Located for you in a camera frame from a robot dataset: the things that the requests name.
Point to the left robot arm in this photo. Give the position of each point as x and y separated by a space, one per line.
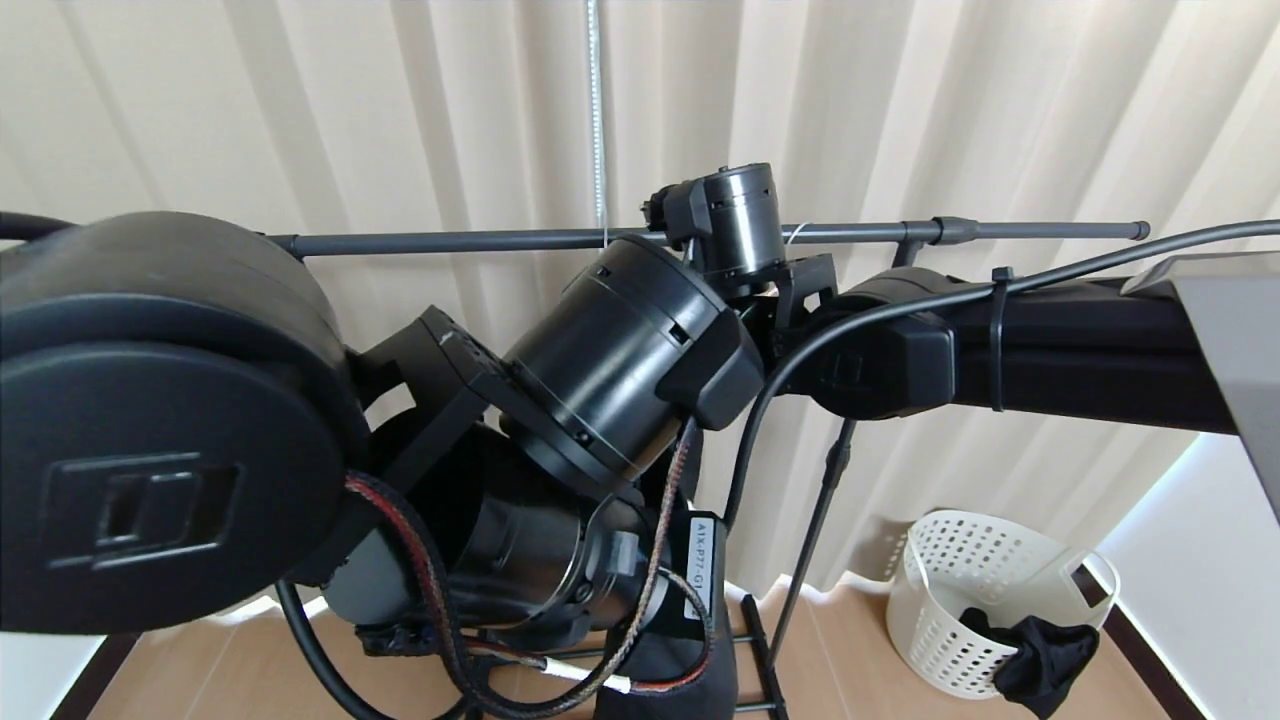
150 420

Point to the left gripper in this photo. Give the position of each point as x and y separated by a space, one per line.
530 560

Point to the white laundry basket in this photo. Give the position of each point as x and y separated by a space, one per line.
930 620

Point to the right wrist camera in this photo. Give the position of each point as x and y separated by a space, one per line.
675 215

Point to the black garment with green print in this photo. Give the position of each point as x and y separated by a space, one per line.
680 680

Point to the black clothes rack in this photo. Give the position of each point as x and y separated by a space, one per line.
450 241

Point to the beige curtain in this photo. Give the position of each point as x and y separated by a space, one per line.
300 100

